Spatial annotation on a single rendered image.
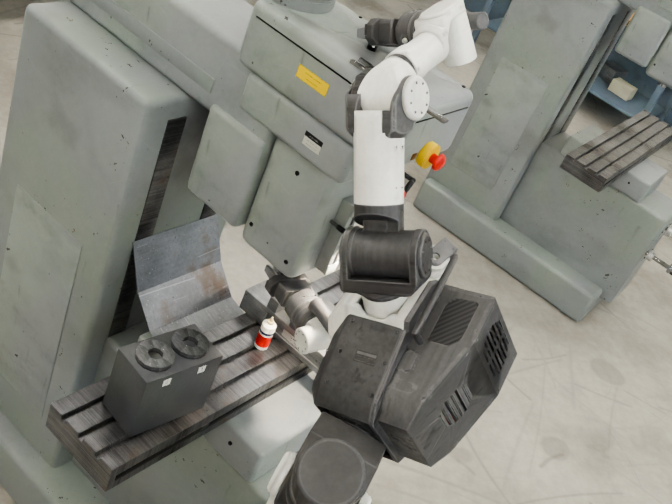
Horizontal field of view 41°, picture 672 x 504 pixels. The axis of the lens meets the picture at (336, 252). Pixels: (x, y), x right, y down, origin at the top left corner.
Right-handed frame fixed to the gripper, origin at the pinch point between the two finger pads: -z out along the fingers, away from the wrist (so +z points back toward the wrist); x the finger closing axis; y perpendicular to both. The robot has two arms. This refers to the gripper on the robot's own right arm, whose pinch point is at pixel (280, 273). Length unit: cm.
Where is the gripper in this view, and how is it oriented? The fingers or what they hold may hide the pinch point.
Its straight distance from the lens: 230.5
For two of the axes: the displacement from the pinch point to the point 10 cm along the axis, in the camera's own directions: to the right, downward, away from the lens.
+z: 4.8, 6.3, -6.0
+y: -3.3, 7.7, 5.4
